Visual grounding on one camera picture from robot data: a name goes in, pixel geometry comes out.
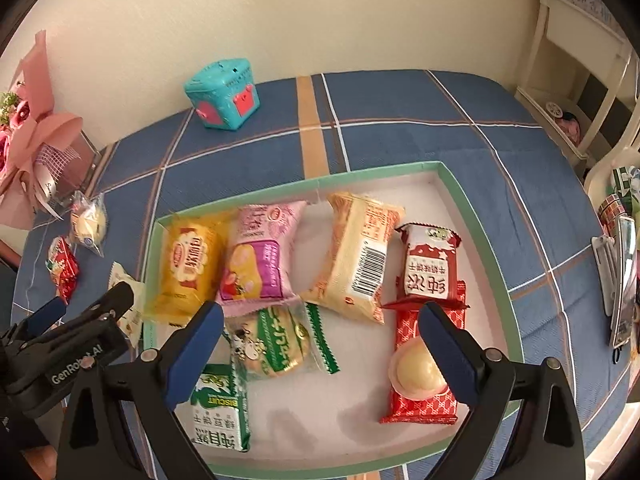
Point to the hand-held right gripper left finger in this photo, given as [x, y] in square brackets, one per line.
[192, 355]

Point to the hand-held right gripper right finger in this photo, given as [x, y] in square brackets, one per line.
[450, 355]

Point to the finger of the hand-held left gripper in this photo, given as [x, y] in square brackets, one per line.
[47, 315]
[117, 300]

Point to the white nut print packet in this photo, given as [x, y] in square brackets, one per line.
[134, 322]

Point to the white jelly cup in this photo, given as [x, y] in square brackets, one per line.
[412, 370]

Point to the red patterned long packet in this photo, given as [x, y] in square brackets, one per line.
[425, 408]

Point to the green white biscuit packet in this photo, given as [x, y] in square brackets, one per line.
[220, 410]

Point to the dark red white biscuit packet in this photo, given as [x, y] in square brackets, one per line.
[430, 270]

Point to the round cracker clear green packet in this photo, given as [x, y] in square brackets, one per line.
[280, 345]

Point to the pink snack packet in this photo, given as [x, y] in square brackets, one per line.
[260, 260]

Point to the green rimmed shallow box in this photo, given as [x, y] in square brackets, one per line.
[325, 410]

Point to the small red snack packet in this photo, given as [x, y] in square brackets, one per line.
[62, 270]

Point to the yellow snack packet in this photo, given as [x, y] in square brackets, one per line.
[190, 265]

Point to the white bun clear packet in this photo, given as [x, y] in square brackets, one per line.
[90, 222]

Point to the cream pastry packet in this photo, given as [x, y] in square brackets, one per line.
[350, 255]

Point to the pink wrapped flower bouquet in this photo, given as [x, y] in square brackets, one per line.
[40, 135]

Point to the checkered tape roll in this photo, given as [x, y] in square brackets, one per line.
[612, 210]

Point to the teal toy box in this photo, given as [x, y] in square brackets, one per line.
[220, 95]

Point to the blue plaid tablecloth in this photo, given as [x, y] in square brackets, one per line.
[400, 125]

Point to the white wooden shelf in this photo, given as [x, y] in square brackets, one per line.
[575, 35]

